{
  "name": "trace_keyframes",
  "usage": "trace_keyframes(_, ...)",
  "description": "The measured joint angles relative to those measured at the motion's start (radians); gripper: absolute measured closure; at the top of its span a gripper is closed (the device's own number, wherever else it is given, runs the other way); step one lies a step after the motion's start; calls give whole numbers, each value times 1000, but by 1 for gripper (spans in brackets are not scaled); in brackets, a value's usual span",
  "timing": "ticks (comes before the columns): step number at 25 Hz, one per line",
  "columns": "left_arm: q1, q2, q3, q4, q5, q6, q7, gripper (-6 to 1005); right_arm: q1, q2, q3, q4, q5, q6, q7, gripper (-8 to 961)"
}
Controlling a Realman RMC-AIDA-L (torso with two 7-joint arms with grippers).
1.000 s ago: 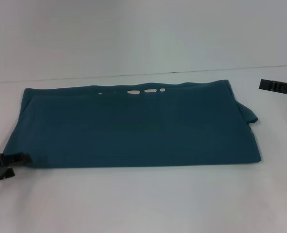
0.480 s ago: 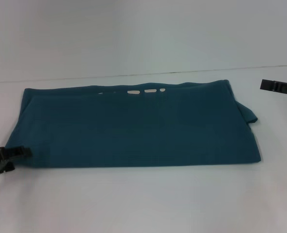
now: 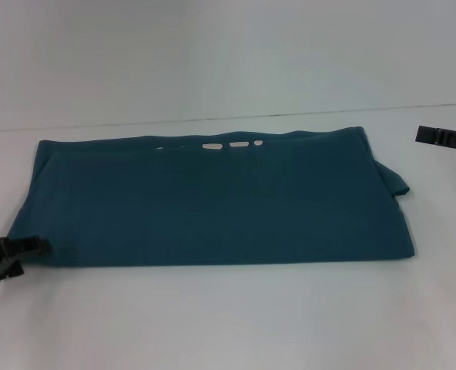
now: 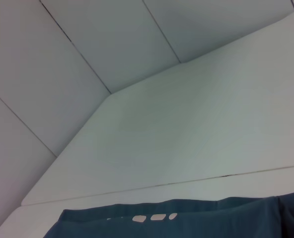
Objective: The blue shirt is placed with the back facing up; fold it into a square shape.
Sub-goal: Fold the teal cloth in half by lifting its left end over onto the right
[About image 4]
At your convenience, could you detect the teal blue shirt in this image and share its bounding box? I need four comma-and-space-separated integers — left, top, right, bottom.
42, 189, 294, 238

